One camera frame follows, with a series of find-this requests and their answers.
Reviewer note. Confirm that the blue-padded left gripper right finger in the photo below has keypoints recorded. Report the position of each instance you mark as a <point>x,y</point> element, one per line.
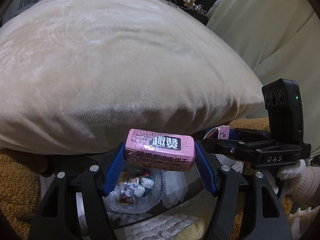
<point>263,216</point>

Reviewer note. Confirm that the right hand white glove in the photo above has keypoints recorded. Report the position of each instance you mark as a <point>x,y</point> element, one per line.
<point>290,175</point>

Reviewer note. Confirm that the small teddy bear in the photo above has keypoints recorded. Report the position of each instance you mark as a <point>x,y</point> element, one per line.
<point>189,3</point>

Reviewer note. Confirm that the white paper packet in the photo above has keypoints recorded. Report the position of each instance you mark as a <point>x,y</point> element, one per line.
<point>137,187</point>

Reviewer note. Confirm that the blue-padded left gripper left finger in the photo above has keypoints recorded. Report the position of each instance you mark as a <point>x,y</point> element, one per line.
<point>57,217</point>

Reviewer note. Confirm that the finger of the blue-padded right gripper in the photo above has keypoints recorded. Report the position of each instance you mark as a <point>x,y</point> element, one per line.
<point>235,149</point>
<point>261,138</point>

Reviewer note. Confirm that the pink cookie box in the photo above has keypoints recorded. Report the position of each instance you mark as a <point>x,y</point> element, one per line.
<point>219,132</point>
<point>163,151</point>

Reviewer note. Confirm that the trash bin with clear liner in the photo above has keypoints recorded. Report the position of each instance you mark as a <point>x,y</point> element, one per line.
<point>169,191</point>

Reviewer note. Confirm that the cream curtain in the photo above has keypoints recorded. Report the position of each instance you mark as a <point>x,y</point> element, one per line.
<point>277,39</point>

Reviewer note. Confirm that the brown fluffy rug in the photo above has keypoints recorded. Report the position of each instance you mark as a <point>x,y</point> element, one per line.
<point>20,193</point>

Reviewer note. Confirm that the red snack wrapper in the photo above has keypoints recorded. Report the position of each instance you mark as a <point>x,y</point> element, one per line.
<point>125,200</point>

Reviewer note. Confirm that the black tracker camera right gripper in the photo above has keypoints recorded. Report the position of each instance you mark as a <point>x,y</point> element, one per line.
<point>283,103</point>

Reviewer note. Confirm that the beige plush bed blanket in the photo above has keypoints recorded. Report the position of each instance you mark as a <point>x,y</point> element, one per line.
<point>77,75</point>

